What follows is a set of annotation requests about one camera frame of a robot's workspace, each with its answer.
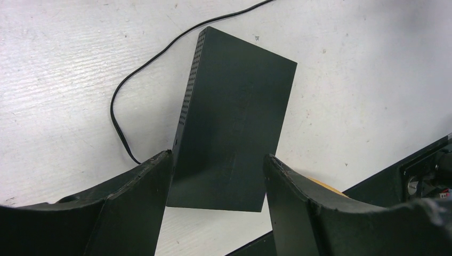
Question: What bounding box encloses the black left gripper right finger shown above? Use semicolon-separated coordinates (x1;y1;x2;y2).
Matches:
263;155;451;255

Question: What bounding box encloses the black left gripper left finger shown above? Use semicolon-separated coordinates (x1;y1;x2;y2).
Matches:
1;150;173;255

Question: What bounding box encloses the black power plug cable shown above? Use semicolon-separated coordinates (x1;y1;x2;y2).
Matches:
110;0;276;165

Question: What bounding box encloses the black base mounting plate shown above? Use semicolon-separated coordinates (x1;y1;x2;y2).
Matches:
233;136;451;255

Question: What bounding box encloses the black network switch box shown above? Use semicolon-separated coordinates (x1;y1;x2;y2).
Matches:
167;27;297;212

